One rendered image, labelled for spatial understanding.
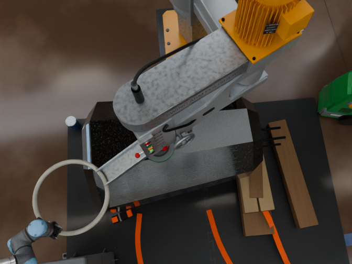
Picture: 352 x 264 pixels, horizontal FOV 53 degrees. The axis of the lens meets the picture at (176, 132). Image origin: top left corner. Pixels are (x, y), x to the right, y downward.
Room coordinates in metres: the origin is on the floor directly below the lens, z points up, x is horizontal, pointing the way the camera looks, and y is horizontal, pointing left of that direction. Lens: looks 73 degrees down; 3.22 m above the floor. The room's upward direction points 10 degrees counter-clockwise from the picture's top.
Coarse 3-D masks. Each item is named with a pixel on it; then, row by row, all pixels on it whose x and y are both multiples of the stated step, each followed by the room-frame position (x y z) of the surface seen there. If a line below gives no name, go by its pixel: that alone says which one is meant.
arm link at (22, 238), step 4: (20, 232) 0.19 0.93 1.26; (24, 232) 0.18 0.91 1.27; (16, 236) 0.17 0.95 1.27; (20, 236) 0.16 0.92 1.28; (24, 236) 0.16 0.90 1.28; (28, 236) 0.16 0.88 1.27; (8, 240) 0.15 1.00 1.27; (12, 240) 0.15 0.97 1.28; (16, 240) 0.15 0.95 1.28; (20, 240) 0.14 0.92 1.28; (24, 240) 0.14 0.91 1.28; (28, 240) 0.14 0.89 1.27; (32, 240) 0.13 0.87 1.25; (8, 244) 0.13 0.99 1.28; (12, 244) 0.13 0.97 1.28; (16, 244) 0.13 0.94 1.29; (20, 244) 0.12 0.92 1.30; (24, 244) 0.12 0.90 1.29; (28, 244) 0.12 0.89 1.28; (12, 248) 0.11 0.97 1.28; (16, 248) 0.10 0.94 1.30; (12, 252) 0.09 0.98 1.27
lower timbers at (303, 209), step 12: (276, 132) 0.78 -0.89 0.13; (288, 132) 0.76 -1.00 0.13; (288, 144) 0.65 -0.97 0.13; (276, 156) 0.57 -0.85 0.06; (288, 156) 0.54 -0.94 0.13; (288, 168) 0.44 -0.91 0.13; (300, 168) 0.42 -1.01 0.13; (288, 180) 0.33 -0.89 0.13; (300, 180) 0.32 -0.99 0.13; (288, 192) 0.23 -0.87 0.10; (300, 192) 0.21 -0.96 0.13; (240, 204) 0.21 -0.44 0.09; (300, 204) 0.12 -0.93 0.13; (252, 216) 0.09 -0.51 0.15; (264, 216) 0.07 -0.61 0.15; (300, 216) 0.02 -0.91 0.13; (312, 216) 0.00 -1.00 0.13; (252, 228) -0.01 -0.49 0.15; (264, 228) -0.02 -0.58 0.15
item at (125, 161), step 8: (136, 144) 0.63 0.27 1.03; (120, 152) 0.60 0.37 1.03; (128, 152) 0.60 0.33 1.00; (136, 152) 0.58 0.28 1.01; (112, 160) 0.56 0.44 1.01; (120, 160) 0.56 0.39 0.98; (128, 160) 0.55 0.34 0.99; (136, 160) 0.53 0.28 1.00; (104, 168) 0.53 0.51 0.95; (112, 168) 0.52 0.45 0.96; (120, 168) 0.51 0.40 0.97; (128, 168) 0.49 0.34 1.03; (112, 176) 0.47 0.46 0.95; (120, 176) 0.46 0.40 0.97; (104, 184) 0.42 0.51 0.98
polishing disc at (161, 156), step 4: (172, 144) 0.63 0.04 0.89; (168, 148) 0.60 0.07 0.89; (172, 148) 0.60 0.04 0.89; (160, 152) 0.58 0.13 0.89; (164, 152) 0.58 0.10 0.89; (168, 152) 0.57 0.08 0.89; (172, 152) 0.57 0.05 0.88; (152, 156) 0.57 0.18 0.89; (156, 156) 0.56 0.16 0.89; (160, 156) 0.56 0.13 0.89; (164, 156) 0.55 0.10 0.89; (168, 156) 0.55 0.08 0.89; (152, 160) 0.54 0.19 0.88; (156, 160) 0.54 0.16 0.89; (160, 160) 0.53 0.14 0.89
